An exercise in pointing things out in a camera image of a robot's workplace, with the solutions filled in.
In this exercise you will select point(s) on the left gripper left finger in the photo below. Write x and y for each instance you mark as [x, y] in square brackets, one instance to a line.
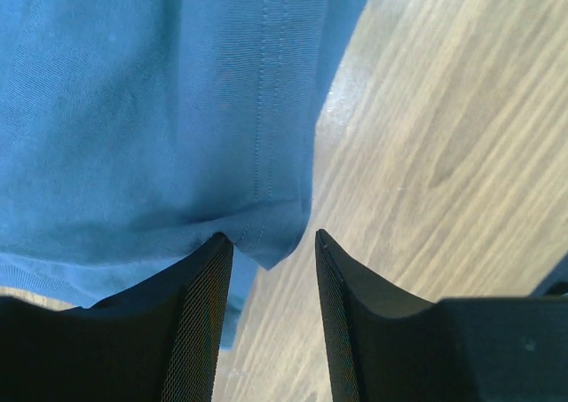
[156, 341]

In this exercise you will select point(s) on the blue-grey t-shirt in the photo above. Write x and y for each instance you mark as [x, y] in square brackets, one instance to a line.
[133, 130]

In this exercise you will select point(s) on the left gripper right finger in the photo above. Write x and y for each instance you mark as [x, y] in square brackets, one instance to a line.
[386, 344]

